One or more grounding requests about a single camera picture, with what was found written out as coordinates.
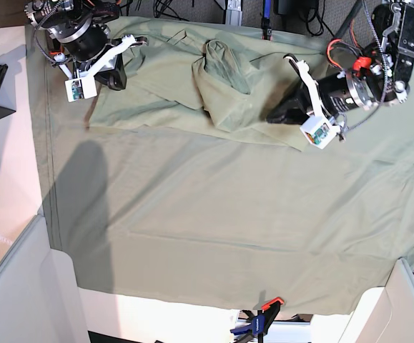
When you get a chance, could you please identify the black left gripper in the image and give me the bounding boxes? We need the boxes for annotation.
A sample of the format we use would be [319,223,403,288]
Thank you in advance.
[266,69,375,124]

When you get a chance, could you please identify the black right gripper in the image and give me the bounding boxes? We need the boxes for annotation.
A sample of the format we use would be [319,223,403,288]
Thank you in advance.
[47,21,127,90]

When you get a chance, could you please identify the light green T-shirt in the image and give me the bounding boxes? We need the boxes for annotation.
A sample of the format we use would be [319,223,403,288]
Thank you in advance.
[89,17,327,150]

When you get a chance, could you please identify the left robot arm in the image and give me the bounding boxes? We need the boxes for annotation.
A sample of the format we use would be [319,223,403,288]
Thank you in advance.
[266,1,414,125]

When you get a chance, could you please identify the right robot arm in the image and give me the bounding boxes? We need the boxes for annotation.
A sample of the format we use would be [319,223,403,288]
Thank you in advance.
[24,1,122,79]

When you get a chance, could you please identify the orange blue clamp top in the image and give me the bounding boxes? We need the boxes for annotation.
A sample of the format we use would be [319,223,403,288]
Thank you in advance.
[261,0,272,41]

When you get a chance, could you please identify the orange blue clamp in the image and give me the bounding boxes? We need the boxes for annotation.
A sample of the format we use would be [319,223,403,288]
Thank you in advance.
[230,297,285,343]
[261,0,272,41]

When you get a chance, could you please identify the black power adapter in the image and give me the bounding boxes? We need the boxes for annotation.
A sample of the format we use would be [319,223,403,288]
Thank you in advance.
[273,0,296,16]

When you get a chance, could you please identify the green table cloth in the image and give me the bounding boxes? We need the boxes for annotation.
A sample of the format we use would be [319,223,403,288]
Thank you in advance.
[26,44,414,314]

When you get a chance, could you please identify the orange blue clamp bottom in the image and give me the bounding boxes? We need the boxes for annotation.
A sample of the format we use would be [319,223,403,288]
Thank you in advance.
[230,297,285,343]

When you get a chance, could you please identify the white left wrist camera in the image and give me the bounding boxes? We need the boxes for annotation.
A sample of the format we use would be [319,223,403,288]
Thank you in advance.
[284,54,342,149]

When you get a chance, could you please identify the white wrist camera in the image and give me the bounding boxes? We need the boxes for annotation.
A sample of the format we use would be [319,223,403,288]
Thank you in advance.
[60,34,147,102]
[284,54,342,149]

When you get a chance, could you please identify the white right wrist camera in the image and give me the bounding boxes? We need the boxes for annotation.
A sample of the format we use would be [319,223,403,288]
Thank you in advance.
[60,34,147,102]

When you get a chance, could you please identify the aluminium frame bracket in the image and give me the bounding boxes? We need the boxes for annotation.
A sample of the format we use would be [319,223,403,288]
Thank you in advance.
[225,0,242,26]

